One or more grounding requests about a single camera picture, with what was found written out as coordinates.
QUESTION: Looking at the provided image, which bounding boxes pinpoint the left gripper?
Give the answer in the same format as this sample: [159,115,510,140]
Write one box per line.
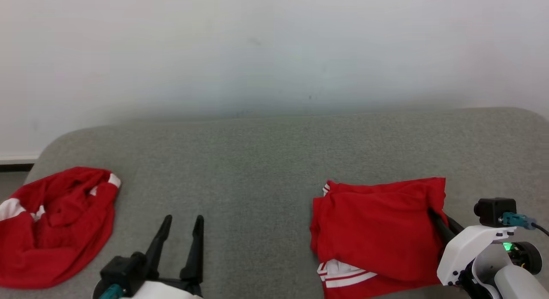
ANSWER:
[124,214,205,299]

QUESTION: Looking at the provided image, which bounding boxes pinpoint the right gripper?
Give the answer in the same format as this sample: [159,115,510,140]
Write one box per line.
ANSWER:
[428,209,543,287]

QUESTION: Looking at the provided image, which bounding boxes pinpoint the red basketball jersey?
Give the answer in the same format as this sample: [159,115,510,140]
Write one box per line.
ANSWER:
[310,177,449,299]

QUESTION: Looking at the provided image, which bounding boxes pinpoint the red shorts white stripes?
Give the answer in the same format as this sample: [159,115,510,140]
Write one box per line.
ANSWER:
[0,167,122,290]

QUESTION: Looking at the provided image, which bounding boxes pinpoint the black cable teal connector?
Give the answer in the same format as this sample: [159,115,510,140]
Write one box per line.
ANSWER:
[99,284,126,299]
[500,212,549,238]

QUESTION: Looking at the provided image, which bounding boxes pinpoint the wall baseboard strip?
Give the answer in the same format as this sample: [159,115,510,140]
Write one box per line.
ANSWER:
[0,155,40,172]

